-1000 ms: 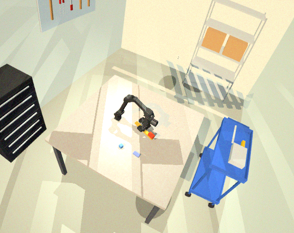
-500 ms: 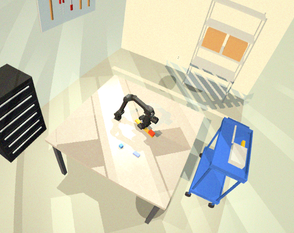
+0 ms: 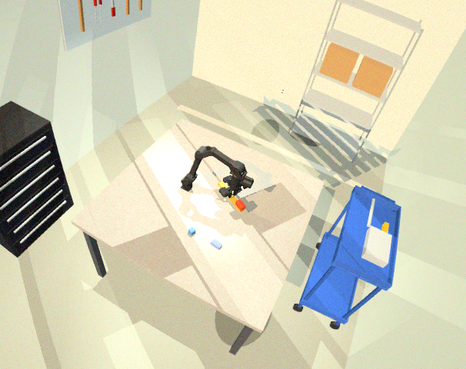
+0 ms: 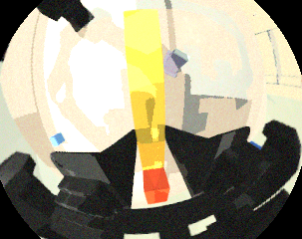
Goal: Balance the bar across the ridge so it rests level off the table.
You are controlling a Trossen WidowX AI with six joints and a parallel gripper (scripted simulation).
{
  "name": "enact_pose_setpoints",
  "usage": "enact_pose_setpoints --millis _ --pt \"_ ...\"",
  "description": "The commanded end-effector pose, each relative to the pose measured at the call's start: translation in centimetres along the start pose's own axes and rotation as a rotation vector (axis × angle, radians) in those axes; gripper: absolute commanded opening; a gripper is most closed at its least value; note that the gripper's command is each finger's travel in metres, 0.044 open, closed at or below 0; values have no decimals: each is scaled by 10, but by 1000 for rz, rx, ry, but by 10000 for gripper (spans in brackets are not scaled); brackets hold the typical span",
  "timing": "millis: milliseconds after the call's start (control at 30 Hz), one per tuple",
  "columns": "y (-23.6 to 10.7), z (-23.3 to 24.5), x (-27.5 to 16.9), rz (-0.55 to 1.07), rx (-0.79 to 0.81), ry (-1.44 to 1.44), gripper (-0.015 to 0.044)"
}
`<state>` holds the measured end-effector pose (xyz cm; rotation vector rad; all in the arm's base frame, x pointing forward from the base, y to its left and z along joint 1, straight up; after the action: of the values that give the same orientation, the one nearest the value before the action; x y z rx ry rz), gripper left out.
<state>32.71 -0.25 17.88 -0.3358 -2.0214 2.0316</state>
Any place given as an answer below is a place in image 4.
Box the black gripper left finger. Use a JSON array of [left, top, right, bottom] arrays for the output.
[[50, 129, 138, 210]]

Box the small blue cube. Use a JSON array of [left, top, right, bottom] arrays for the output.
[[50, 131, 65, 146]]

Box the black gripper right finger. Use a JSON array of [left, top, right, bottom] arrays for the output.
[[163, 126, 251, 198]]

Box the yellow bar with red block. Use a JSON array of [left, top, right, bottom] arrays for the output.
[[123, 11, 170, 204]]

